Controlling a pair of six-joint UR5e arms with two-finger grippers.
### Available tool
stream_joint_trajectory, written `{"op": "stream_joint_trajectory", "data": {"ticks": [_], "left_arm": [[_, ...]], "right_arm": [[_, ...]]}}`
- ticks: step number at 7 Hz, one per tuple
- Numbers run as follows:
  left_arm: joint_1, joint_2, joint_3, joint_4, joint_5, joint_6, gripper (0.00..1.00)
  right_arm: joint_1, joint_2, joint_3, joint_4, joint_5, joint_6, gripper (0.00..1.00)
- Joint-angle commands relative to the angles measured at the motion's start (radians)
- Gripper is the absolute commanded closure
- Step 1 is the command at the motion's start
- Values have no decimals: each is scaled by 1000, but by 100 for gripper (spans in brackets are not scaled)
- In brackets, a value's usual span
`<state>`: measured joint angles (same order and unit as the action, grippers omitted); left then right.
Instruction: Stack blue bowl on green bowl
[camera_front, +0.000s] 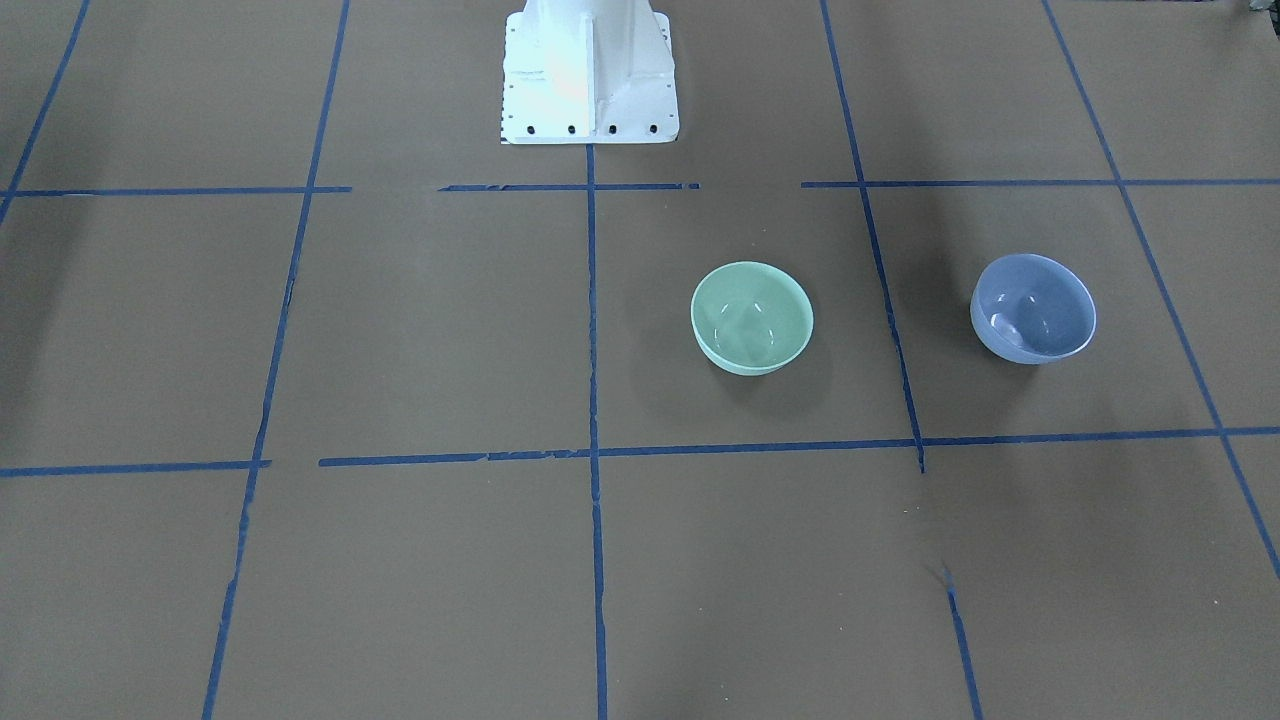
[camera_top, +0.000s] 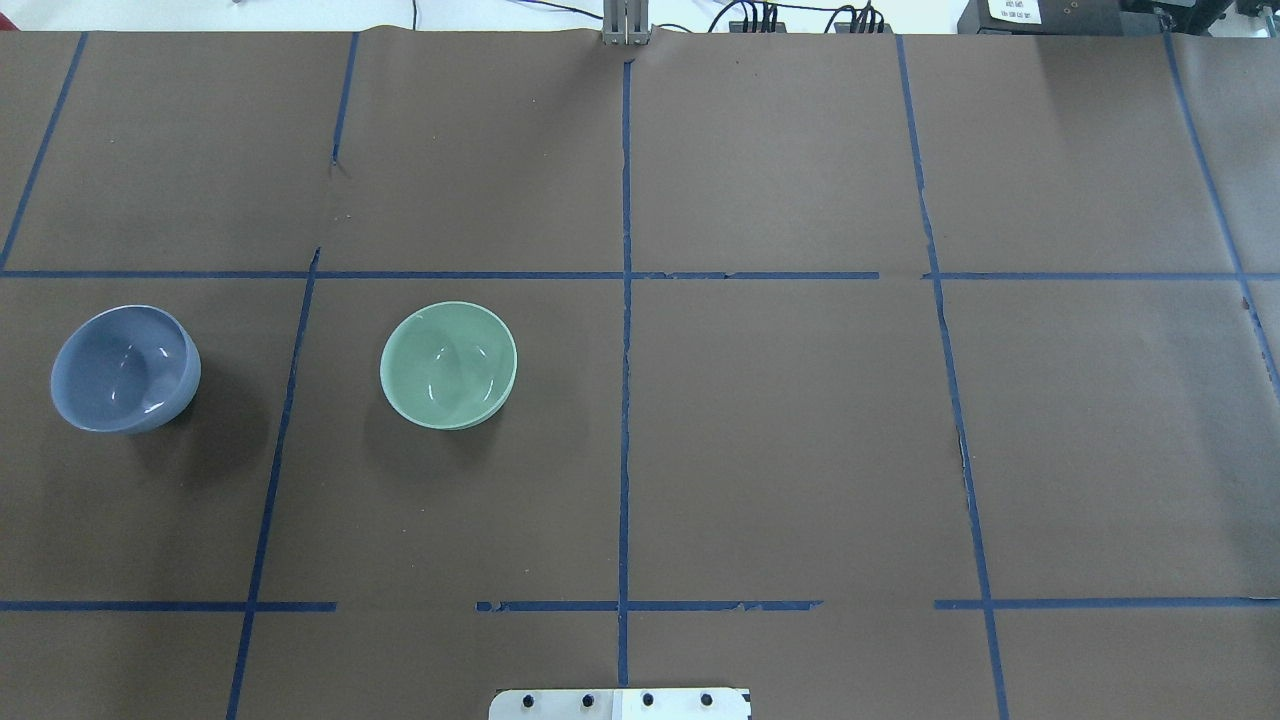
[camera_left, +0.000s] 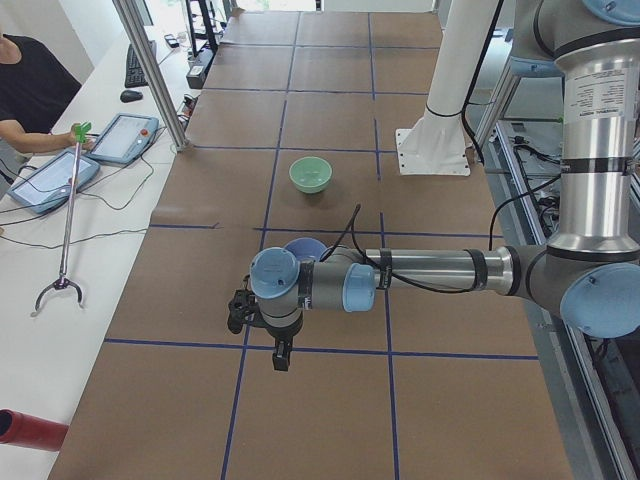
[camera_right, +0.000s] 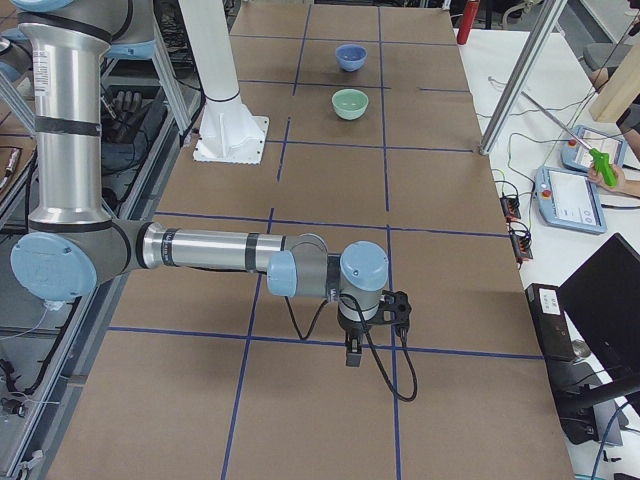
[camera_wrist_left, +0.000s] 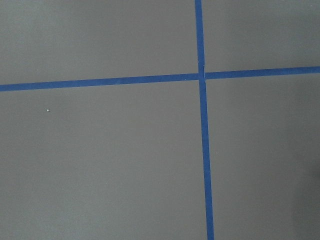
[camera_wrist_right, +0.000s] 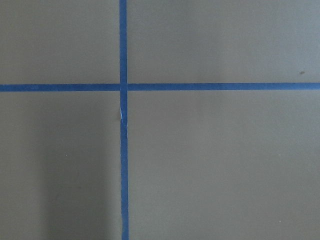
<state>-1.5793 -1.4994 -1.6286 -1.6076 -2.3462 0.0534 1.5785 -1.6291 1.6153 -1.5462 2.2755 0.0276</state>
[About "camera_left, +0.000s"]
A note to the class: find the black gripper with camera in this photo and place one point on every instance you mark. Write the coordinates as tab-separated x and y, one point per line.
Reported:
283	333

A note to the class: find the blue bowl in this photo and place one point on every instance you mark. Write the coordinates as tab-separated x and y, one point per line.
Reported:
306	248

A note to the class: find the green bowl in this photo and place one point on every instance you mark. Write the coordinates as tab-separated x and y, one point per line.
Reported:
310	174

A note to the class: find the teach pendant tablet far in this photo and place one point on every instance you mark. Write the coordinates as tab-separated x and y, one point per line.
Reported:
124	139

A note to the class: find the teach pendant tablet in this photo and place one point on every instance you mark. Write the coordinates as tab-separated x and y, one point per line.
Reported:
124	139
48	187

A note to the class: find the red cylinder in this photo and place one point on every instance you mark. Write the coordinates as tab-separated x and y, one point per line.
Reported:
28	431

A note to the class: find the teach pendant tablet near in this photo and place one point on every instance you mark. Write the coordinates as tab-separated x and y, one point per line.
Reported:
48	187

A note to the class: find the black computer mouse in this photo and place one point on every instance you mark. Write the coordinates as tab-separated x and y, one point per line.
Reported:
128	96

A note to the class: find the black keyboard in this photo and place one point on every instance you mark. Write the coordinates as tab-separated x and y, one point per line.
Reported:
134	73

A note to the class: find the person in black shirt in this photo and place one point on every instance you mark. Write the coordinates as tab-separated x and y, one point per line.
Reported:
36	89

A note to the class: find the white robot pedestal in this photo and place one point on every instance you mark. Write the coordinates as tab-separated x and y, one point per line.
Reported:
435	145

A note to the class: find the green-handled reacher grabber tool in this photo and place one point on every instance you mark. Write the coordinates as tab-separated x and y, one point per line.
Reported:
63	282

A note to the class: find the aluminium frame post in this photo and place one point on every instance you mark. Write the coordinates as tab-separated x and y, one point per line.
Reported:
133	25

